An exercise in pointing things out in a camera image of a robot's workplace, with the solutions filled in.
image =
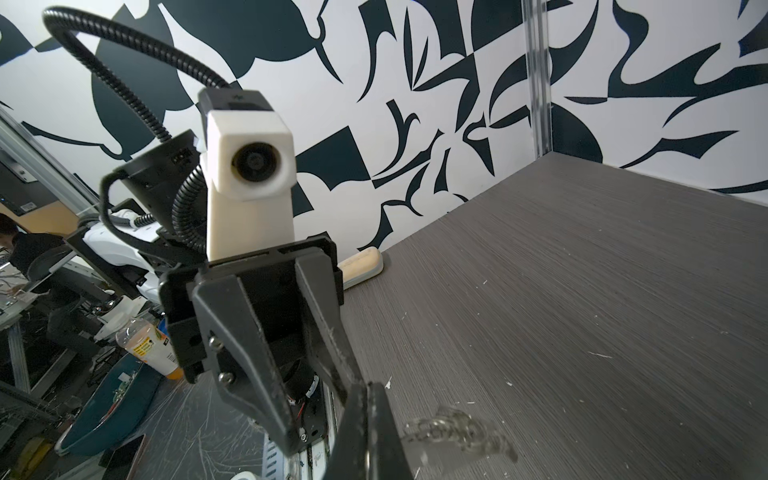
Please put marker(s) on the teal bag on floor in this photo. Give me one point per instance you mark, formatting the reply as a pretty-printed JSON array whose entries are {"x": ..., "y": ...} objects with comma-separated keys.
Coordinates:
[{"x": 115, "y": 409}]

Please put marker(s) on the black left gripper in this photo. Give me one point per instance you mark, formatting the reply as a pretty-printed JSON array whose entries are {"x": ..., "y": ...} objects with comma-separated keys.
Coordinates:
[{"x": 255, "y": 322}]

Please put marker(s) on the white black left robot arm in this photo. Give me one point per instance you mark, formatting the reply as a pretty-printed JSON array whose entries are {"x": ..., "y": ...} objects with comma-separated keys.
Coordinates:
[{"x": 133, "y": 251}]

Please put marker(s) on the beige wooden brush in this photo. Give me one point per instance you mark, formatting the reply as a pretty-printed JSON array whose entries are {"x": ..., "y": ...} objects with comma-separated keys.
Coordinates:
[{"x": 361, "y": 267}]

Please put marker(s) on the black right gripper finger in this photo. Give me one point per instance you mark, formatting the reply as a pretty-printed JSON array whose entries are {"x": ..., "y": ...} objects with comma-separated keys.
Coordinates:
[{"x": 367, "y": 444}]

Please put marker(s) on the plastic bottle orange label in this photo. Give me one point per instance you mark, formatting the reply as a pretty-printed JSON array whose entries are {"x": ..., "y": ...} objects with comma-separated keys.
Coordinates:
[{"x": 152, "y": 347}]

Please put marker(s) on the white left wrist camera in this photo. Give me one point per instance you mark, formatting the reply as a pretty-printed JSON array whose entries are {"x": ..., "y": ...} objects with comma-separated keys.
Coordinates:
[{"x": 250, "y": 169}]

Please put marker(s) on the person in black shirt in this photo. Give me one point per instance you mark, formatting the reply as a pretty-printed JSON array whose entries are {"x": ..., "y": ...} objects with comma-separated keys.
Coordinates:
[{"x": 24, "y": 247}]

